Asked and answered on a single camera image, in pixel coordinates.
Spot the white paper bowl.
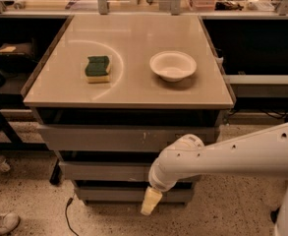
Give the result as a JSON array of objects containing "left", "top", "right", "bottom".
[{"left": 149, "top": 51, "right": 197, "bottom": 83}]

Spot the grey top drawer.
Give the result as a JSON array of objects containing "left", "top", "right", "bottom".
[{"left": 38, "top": 125, "right": 219, "bottom": 152}]

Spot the white sneaker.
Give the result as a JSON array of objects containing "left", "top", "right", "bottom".
[{"left": 0, "top": 212, "right": 20, "bottom": 235}]

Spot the black cable on floor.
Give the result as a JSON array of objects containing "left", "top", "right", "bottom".
[{"left": 64, "top": 196, "right": 80, "bottom": 236}]

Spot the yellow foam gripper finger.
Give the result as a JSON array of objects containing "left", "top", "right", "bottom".
[{"left": 141, "top": 187, "right": 162, "bottom": 215}]

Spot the grey drawer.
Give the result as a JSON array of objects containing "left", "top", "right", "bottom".
[
  {"left": 59, "top": 162, "right": 150, "bottom": 182},
  {"left": 75, "top": 188, "right": 194, "bottom": 203},
  {"left": 38, "top": 125, "right": 219, "bottom": 152}
]

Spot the black side table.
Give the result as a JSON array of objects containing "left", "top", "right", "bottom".
[{"left": 0, "top": 72, "right": 62, "bottom": 186}]

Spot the clear plastic bottle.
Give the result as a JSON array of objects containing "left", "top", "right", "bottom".
[{"left": 0, "top": 154, "right": 11, "bottom": 173}]

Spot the green and yellow sponge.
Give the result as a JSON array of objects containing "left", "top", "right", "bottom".
[{"left": 85, "top": 56, "right": 111, "bottom": 84}]

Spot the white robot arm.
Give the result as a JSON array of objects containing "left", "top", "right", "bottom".
[{"left": 142, "top": 123, "right": 288, "bottom": 236}]

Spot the grey bottom drawer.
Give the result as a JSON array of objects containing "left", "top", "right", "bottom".
[{"left": 75, "top": 188, "right": 194, "bottom": 203}]

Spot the dark box with label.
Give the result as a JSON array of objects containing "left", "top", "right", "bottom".
[{"left": 0, "top": 42, "right": 36, "bottom": 73}]

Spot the grey drawer cabinet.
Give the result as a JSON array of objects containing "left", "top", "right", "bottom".
[{"left": 20, "top": 14, "right": 237, "bottom": 206}]

